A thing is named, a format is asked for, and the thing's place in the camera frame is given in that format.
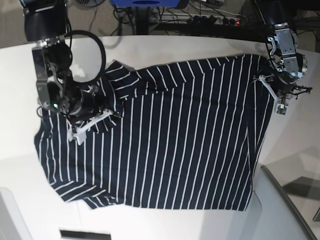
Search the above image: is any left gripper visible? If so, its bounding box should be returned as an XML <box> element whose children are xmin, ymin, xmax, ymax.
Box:
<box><xmin>271</xmin><ymin>76</ymin><xmax>297</xmax><ymax>96</ymax></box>

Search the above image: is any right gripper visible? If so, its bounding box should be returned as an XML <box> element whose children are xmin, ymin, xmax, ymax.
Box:
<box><xmin>67</xmin><ymin>86</ymin><xmax>106</xmax><ymax>120</ymax></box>

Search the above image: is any navy white striped t-shirt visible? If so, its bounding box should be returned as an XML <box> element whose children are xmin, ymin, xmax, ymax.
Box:
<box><xmin>34</xmin><ymin>54</ymin><xmax>274</xmax><ymax>211</ymax></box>

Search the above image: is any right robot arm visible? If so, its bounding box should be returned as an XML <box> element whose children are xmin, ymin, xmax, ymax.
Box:
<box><xmin>19</xmin><ymin>0</ymin><xmax>106</xmax><ymax>122</ymax></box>

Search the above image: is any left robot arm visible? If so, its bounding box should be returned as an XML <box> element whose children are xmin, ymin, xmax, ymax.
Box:
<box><xmin>254</xmin><ymin>0</ymin><xmax>312</xmax><ymax>97</ymax></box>

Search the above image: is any blue plastic bin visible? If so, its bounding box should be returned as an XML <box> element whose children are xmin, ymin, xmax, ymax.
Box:
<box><xmin>111</xmin><ymin>0</ymin><xmax>180</xmax><ymax>8</ymax></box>

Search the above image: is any white power strip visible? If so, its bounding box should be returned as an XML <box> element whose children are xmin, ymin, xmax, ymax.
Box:
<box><xmin>159</xmin><ymin>13</ymin><xmax>246</xmax><ymax>27</ymax></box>

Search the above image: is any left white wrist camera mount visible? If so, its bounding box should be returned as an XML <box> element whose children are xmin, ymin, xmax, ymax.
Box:
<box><xmin>253</xmin><ymin>74</ymin><xmax>313</xmax><ymax>118</ymax></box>

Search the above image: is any grey metal edge rail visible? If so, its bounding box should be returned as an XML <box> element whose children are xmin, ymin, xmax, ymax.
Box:
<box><xmin>260</xmin><ymin>165</ymin><xmax>317</xmax><ymax>240</ymax></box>

